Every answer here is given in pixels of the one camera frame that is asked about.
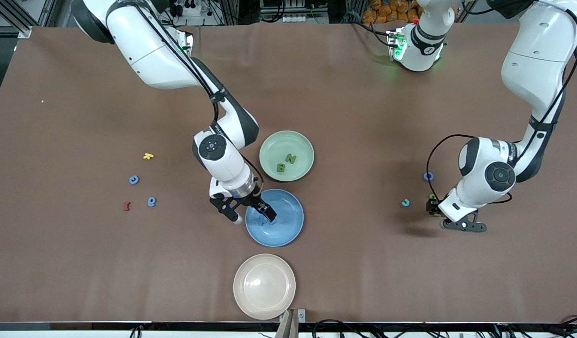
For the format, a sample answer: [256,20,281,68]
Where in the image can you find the metal table edge bracket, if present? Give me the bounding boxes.
[275,308,307,338]

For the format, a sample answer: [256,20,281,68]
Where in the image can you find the pale green plate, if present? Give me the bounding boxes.
[259,130,315,183]

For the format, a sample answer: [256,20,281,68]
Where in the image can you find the power strip with plugs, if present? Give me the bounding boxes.
[169,0,203,17]

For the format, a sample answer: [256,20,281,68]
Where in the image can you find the bag of orange items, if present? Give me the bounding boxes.
[362,0,423,24]

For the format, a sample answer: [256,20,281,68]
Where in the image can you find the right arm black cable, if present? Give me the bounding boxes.
[129,0,265,188]

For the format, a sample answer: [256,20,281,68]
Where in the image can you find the beige plate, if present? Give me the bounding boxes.
[233,253,297,321]

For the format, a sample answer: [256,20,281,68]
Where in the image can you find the white power strip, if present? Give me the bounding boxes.
[283,13,330,24]

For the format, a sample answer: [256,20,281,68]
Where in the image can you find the brown table cover sheet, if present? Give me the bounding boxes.
[0,23,577,324]

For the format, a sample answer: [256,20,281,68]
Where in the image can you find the blue plate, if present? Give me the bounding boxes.
[245,189,305,248]

